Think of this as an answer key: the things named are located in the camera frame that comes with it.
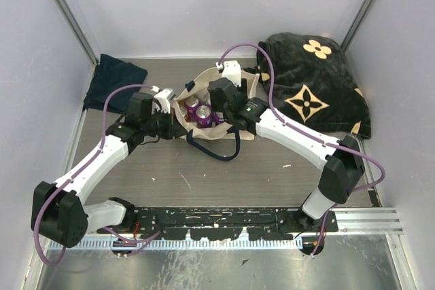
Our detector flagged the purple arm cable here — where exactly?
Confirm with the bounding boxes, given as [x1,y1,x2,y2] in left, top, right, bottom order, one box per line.
[219,43,387,257]
[35,84,164,266]

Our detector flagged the beige canvas tote bag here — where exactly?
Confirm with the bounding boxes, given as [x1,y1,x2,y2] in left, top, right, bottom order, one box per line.
[171,68,260,162]

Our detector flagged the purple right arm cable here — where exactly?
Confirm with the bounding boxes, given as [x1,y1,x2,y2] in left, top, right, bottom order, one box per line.
[219,43,387,257]

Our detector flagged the black mounting base plate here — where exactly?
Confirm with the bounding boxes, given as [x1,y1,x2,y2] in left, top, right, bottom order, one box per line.
[112,206,321,241]

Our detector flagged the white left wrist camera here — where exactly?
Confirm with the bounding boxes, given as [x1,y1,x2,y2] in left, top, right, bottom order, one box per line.
[151,86,175,113]

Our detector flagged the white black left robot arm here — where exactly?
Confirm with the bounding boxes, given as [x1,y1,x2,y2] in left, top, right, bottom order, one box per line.
[31,89,175,248]

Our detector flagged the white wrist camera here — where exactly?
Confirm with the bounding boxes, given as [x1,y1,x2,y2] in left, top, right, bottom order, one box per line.
[151,86,175,113]
[215,60,242,87]

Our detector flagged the purple soda can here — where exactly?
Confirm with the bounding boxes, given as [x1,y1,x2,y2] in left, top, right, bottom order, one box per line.
[184,95,201,115]
[195,105,213,128]
[179,105,190,122]
[213,111,225,126]

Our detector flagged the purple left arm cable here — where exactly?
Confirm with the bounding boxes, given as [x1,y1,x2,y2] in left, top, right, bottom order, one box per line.
[35,84,164,266]

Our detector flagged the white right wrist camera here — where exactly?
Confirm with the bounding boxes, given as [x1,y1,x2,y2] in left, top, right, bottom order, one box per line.
[215,60,242,87]

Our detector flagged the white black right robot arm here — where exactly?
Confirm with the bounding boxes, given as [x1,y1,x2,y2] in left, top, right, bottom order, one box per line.
[207,77,365,232]

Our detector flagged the aluminium slotted rail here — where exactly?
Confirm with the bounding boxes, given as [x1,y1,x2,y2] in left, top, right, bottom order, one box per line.
[47,237,303,251]

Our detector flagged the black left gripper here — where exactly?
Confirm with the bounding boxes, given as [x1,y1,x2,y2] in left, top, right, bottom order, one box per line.
[143,107,186,141]

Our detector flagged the dark navy folded cloth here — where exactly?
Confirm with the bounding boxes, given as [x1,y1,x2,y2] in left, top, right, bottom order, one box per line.
[83,54,148,111]

